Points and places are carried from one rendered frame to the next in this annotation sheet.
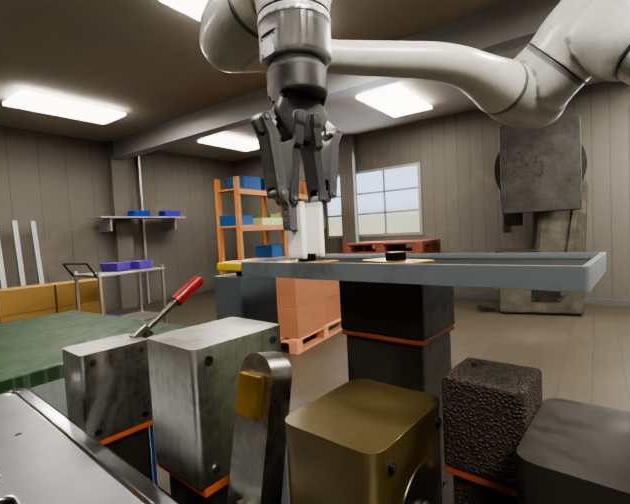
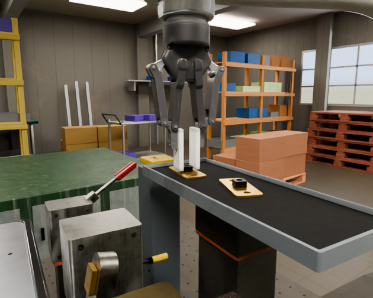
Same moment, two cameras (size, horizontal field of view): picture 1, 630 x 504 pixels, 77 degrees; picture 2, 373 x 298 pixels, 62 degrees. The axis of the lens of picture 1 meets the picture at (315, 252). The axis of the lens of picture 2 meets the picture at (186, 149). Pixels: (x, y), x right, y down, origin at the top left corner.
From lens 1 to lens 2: 0.18 m
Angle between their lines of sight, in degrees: 20
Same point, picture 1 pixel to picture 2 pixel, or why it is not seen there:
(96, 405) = (58, 240)
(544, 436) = not seen: outside the picture
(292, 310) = (256, 164)
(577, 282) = (312, 262)
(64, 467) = (18, 284)
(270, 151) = (156, 93)
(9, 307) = (71, 139)
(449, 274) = (241, 221)
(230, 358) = (97, 246)
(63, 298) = (102, 136)
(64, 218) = (105, 80)
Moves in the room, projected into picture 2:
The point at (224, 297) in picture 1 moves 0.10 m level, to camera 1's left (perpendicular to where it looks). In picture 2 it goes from (142, 182) to (101, 178)
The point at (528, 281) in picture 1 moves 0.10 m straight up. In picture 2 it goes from (283, 247) to (289, 138)
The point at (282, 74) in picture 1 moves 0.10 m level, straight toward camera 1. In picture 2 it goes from (169, 32) to (141, 16)
